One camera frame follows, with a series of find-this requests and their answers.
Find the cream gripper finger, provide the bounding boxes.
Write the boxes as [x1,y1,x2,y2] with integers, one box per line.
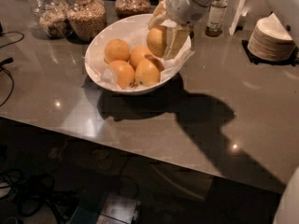
[148,0,167,29]
[164,24,191,60]

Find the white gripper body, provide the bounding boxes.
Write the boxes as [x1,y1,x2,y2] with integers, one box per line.
[165,0,208,25]

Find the orange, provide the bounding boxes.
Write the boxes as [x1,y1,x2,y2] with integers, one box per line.
[109,60,135,89]
[135,58,164,87]
[104,39,130,63]
[147,25,167,58]

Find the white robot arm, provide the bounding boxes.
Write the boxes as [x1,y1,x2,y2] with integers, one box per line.
[149,0,299,62]

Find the white oval bowl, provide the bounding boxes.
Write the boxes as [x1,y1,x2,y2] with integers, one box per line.
[84,13,192,96]

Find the white paper liner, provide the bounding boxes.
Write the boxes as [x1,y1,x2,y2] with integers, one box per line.
[81,16,196,91]

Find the glass jar dark granola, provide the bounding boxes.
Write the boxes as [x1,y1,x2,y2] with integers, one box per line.
[115,0,150,19]

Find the glass bottle white label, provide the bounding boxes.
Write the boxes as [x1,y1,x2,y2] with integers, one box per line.
[205,0,228,37]

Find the orange middle small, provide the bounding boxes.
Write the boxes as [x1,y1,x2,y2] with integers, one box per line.
[129,46,152,69]

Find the white card stand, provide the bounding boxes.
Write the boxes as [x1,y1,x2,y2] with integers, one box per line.
[229,0,247,35]

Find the glass jar brown grains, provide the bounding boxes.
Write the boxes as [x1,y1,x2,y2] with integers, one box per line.
[67,0,107,43]

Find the stack of white plates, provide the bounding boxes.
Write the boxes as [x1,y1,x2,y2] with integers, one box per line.
[248,13,296,62]

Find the glass jar pale cereal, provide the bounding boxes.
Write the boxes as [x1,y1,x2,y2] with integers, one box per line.
[31,0,73,39]

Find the black mat under plates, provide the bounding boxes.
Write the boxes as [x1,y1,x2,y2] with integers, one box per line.
[241,40,299,66]

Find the metal box on floor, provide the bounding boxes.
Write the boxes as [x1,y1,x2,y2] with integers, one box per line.
[68,193,142,224]

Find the black cable on table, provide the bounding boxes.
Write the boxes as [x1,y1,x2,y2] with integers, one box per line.
[0,31,25,108]

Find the black cables on floor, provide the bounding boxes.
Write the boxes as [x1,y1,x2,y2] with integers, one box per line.
[0,168,78,224]

